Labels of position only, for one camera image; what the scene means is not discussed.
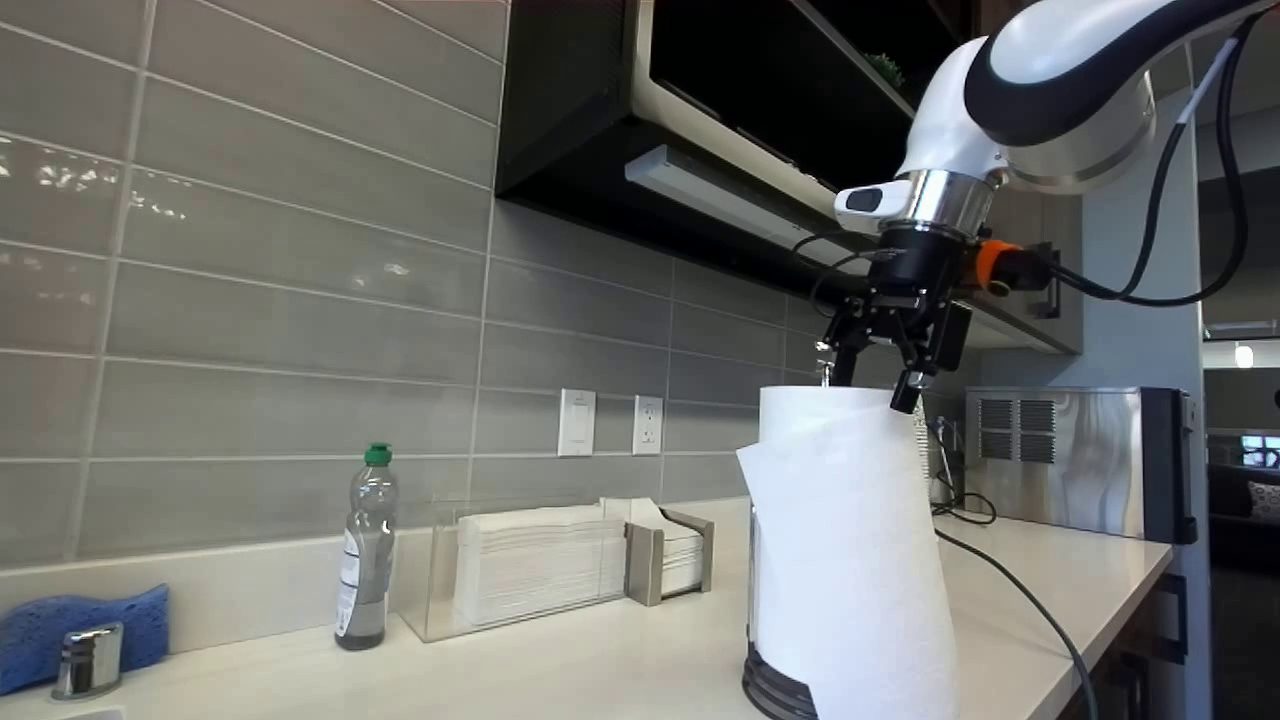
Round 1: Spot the white paper towel roll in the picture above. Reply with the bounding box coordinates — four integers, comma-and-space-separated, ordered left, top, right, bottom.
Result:
733, 379, 961, 720

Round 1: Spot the white napkin box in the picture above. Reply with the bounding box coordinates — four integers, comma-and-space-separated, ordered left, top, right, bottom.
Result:
598, 495, 714, 600

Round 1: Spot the small shiny metal container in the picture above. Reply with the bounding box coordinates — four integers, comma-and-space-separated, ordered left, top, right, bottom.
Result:
52, 620, 130, 700

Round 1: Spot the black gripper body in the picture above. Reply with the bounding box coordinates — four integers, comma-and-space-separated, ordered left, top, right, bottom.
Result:
851, 230, 961, 326

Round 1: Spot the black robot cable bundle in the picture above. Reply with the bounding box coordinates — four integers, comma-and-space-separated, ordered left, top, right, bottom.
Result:
1053, 0, 1280, 312

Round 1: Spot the blue sponge cloth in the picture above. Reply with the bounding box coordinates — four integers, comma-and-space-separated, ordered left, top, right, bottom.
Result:
0, 581, 178, 695

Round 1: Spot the clear folded towel dispenser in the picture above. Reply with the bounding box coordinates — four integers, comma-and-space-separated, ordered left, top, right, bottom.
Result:
397, 502, 631, 649

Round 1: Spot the grey napkin holder box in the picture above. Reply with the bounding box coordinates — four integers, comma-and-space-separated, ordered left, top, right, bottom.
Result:
621, 514, 716, 607

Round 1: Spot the white wall power outlet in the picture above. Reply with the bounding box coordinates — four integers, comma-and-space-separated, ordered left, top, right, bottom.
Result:
629, 392, 670, 457

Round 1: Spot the stainless steel appliance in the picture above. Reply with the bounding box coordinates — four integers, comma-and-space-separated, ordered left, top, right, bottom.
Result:
961, 383, 1196, 549

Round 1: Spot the white wall light switch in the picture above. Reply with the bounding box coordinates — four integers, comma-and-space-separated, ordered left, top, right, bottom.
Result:
552, 383, 600, 459

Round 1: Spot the black cable on counter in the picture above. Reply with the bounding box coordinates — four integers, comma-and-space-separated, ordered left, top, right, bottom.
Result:
933, 525, 1104, 720

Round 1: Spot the dark overhead wall cabinet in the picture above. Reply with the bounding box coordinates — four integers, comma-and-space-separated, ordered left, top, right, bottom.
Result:
493, 0, 1084, 356

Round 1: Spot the wrist mount with orange connectors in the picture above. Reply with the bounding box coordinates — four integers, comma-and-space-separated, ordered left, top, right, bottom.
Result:
966, 237, 1065, 300

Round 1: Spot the clear bottle green cap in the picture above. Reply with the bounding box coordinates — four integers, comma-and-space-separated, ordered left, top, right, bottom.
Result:
334, 439, 402, 657

